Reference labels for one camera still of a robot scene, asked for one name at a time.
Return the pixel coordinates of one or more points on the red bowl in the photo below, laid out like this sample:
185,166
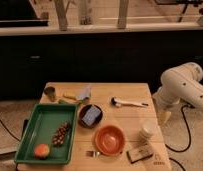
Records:
109,140

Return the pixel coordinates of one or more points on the dark brown bowl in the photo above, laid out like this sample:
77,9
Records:
83,112

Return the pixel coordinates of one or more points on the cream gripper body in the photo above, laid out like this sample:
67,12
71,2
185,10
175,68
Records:
163,116

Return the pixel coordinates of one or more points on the brown block with black base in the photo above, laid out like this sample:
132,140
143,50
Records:
139,153

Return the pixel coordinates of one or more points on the orange peach fruit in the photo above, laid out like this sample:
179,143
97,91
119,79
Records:
42,151

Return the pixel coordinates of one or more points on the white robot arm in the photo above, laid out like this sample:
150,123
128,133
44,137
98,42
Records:
178,83

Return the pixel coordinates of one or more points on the small dark metal cup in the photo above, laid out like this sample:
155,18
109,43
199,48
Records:
50,93

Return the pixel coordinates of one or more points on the yellow banana toy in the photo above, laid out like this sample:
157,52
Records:
69,96

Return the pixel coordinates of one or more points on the blue sponge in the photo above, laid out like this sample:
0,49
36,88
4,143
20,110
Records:
91,115

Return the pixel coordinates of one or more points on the metal fork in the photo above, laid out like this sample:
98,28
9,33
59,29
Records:
93,153

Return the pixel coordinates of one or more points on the wooden table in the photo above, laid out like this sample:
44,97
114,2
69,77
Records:
129,119

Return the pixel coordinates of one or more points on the green plastic tray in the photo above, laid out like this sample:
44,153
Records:
44,121

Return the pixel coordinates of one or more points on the bunch of dark grapes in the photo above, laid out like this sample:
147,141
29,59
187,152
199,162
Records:
60,134

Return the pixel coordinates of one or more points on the light blue cloth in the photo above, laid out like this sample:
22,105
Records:
85,93

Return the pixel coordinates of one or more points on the white paper cup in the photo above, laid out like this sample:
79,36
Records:
147,131

